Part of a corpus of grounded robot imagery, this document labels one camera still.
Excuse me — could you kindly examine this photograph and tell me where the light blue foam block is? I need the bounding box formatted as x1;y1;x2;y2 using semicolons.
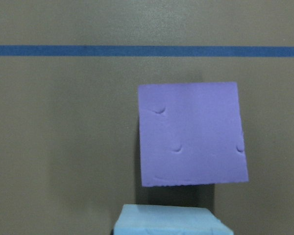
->
113;204;234;235

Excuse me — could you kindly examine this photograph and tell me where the purple foam block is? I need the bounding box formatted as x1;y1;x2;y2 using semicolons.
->
138;82;248;187

